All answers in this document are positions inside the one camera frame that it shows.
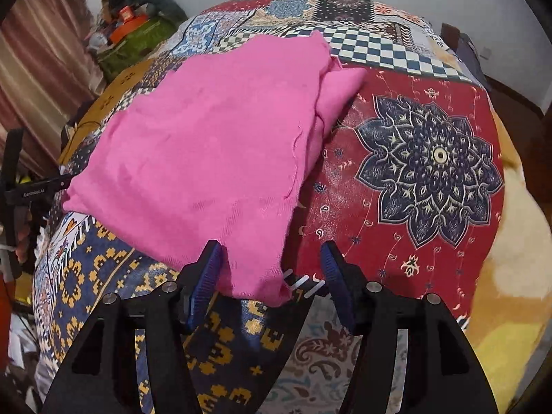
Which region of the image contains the pink knit cardigan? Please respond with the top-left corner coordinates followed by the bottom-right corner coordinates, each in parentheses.
top-left (63, 32), bottom-right (367, 307)

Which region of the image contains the orange left sleeve forearm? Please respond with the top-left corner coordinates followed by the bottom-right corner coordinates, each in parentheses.
top-left (0, 275), bottom-right (16, 372)

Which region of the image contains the person's left hand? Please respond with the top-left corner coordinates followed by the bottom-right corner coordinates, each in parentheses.
top-left (15, 209), bottom-right (32, 265)

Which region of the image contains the yellow orange blanket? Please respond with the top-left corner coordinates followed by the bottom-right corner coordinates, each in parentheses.
top-left (467, 114), bottom-right (551, 413)

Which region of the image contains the wooden board with flower cutouts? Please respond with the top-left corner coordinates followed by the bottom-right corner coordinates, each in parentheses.
top-left (58, 59), bottom-right (154, 166)

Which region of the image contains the striped pink curtain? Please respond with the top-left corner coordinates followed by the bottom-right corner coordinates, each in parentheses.
top-left (1, 0), bottom-right (106, 176)

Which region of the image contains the green patterned storage bag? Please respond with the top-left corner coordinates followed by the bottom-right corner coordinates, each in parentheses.
top-left (96, 17), bottom-right (177, 82)

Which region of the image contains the patchwork patterned bedspread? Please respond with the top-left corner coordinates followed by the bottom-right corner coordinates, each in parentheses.
top-left (33, 0), bottom-right (504, 413)

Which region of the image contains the orange box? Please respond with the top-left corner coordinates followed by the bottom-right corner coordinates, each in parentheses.
top-left (109, 6), bottom-right (149, 44)

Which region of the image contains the dark green stuffed cushion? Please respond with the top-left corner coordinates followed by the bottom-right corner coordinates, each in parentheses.
top-left (125, 0), bottom-right (188, 25)

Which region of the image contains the brown wooden door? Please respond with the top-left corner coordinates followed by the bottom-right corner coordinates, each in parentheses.
top-left (486, 76), bottom-right (551, 209)

